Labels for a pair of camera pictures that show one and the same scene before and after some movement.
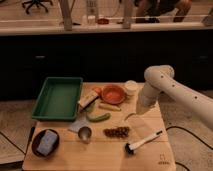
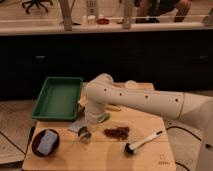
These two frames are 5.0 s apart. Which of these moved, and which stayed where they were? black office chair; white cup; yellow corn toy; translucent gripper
Moved: translucent gripper
Stayed: yellow corn toy; white cup; black office chair
